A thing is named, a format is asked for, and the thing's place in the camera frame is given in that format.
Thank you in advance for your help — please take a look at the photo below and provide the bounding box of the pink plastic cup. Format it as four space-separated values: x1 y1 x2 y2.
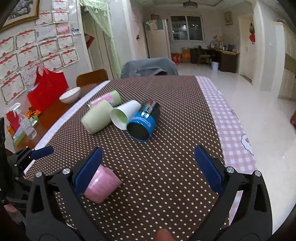
84 164 122 204

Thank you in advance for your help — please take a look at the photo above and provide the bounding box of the pale green ribbed cup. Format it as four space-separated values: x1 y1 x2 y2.
81 100 113 135

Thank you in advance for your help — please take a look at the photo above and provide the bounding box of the white cup green inside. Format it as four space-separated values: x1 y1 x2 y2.
110 100 141 131

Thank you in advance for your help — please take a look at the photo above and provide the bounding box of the pink and green cup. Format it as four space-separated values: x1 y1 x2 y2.
87 90 121 108

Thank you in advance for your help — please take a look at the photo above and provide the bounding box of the blue black cup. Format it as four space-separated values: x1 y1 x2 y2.
126 99 161 142

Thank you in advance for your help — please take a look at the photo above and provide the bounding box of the operator thumb tip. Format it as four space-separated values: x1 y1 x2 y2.
154 229 175 241

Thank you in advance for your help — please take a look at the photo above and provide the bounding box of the green tissue box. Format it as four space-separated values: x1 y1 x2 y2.
12 115 39 146

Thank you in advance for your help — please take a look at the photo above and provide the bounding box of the clear spray bottle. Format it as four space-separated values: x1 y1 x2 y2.
10 102 37 140

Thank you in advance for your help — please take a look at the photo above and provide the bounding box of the red gift bag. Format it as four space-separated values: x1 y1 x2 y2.
27 65 69 111

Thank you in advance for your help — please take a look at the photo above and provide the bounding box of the white bowl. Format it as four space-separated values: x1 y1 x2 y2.
59 87 81 104

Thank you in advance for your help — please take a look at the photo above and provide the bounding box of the brown polka dot tablecloth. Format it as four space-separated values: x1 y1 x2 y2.
27 75 223 240

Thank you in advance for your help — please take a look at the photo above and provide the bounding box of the brown wooden chair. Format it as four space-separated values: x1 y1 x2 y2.
76 69 108 87

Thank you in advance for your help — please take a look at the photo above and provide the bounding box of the large framed painting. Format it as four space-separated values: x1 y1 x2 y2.
1 0 40 32

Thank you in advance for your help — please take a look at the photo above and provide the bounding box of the white trash bin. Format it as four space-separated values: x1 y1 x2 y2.
211 61 219 71

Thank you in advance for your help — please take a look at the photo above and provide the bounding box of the dark wooden desk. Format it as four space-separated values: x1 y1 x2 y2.
190 48 239 73

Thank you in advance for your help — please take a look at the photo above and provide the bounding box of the wooden desk chair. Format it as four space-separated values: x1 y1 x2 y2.
198 45 211 67

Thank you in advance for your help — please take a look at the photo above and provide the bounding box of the grey covered chair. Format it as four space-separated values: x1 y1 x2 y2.
120 58 178 78

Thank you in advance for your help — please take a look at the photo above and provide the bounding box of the red cardboard box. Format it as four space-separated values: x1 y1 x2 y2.
171 53 181 64

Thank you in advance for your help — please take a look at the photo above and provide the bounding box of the green mesh curtain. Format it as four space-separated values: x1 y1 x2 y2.
79 0 121 78

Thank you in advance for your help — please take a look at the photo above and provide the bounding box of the white refrigerator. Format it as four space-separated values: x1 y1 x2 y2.
144 19 171 59

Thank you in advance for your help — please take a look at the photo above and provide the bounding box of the ceiling lamp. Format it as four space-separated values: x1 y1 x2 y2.
183 0 198 9

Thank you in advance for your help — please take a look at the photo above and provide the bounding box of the framed wall picture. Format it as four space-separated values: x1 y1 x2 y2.
224 11 233 26

